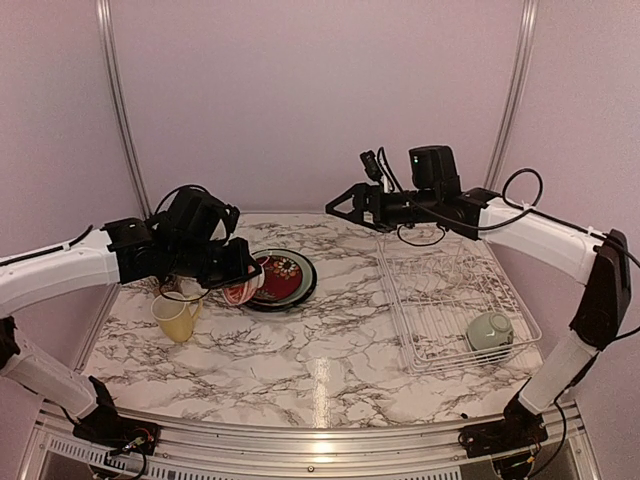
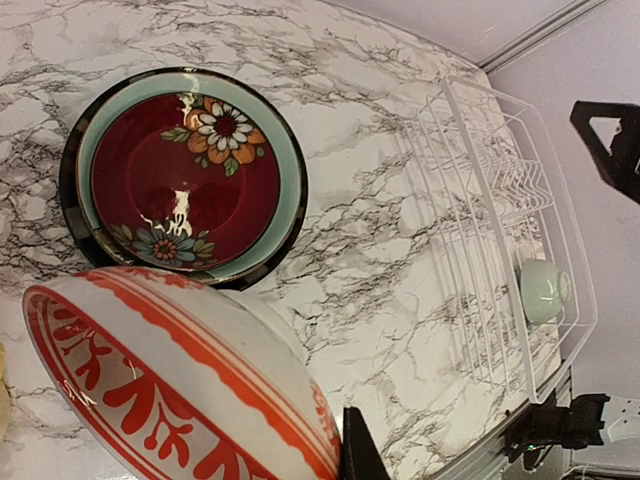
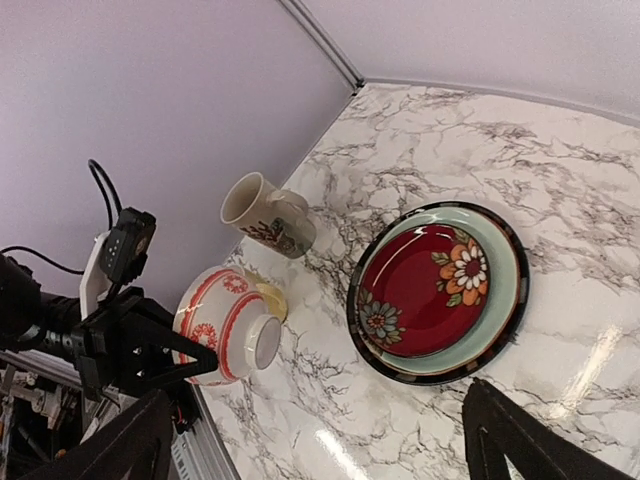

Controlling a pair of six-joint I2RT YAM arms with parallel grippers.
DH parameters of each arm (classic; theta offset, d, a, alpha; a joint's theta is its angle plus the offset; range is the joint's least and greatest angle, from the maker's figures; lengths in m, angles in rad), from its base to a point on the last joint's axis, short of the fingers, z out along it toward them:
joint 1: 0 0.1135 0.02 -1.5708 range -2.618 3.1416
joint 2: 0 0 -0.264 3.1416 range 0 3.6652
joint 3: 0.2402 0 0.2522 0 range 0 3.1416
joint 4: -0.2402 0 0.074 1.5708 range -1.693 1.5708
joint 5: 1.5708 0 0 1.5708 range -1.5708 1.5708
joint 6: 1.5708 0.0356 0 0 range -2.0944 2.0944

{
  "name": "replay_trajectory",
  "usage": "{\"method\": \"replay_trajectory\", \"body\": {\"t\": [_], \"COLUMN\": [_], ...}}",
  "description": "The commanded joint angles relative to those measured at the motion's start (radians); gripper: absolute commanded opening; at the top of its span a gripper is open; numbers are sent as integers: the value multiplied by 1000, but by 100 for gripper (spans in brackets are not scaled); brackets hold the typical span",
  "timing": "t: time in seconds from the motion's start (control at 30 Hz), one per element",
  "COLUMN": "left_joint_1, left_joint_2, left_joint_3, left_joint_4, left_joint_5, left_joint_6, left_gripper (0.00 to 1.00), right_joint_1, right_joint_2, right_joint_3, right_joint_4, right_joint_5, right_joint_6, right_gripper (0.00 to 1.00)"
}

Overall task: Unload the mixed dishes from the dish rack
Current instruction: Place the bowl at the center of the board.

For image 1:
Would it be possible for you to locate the red floral plate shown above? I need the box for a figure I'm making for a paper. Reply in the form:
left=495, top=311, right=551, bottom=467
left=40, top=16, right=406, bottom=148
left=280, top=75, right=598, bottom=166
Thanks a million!
left=252, top=250, right=302, bottom=304

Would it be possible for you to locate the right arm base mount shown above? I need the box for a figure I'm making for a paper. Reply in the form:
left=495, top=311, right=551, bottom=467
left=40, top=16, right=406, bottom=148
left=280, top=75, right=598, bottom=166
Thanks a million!
left=458, top=395, right=548, bottom=458

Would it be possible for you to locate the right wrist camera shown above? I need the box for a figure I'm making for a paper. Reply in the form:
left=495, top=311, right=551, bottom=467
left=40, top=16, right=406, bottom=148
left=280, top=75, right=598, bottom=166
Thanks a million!
left=359, top=150, right=386, bottom=187

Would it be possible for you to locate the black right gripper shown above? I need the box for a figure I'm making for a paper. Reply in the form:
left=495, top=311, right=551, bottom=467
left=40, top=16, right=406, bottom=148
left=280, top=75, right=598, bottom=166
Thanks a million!
left=327, top=182, right=441, bottom=232

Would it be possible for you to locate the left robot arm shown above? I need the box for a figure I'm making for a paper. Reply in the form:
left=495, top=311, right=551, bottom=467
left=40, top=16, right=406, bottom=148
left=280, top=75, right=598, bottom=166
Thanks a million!
left=1, top=185, right=262, bottom=445

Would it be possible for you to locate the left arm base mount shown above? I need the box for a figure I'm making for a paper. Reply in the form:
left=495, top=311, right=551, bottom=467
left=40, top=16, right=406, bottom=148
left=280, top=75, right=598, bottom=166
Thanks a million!
left=72, top=376, right=160, bottom=456

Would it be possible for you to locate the black striped rim plate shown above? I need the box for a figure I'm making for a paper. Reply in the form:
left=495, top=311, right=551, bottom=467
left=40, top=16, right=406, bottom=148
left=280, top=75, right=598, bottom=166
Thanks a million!
left=244, top=248, right=320, bottom=312

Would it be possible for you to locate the yellow ceramic mug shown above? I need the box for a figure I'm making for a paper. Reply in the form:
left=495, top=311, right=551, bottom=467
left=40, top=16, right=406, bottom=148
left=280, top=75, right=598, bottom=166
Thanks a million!
left=151, top=291, right=203, bottom=343

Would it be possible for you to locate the aluminium frame post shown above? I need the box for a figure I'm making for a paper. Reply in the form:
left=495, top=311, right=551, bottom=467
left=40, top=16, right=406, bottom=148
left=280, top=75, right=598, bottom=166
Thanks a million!
left=96, top=0, right=151, bottom=217
left=484, top=0, right=539, bottom=189

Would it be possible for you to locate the left aluminium frame post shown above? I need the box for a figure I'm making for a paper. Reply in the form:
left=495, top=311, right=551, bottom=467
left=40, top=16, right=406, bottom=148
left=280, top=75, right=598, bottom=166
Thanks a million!
left=96, top=0, right=151, bottom=217

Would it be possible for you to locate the right aluminium frame post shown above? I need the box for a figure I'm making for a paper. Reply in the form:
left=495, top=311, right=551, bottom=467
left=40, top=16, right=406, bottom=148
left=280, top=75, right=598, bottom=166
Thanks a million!
left=484, top=0, right=539, bottom=189

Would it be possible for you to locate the pale green bowl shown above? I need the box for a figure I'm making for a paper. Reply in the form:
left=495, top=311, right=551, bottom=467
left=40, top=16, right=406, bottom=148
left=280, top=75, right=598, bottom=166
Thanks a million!
left=466, top=311, right=514, bottom=351

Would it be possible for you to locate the white wire dish rack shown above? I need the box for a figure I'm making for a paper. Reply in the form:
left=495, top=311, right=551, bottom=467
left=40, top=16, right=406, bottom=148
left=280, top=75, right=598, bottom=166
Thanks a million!
left=377, top=234, right=542, bottom=374

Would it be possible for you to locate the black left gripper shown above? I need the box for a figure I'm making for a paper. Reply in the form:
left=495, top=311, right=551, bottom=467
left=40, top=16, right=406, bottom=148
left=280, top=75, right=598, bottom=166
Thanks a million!
left=168, top=236, right=262, bottom=290

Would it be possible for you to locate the white red patterned bowl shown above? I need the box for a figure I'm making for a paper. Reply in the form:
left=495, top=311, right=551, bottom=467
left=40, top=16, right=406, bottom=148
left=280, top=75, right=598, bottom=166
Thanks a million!
left=222, top=256, right=269, bottom=306

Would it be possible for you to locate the front aluminium table rail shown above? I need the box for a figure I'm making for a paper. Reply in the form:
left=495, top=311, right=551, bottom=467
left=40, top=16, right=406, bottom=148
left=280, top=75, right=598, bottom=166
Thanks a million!
left=29, top=407, right=596, bottom=480

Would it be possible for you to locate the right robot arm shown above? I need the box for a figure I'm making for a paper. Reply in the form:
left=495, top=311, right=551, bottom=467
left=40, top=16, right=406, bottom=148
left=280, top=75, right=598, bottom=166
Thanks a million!
left=325, top=145, right=638, bottom=448

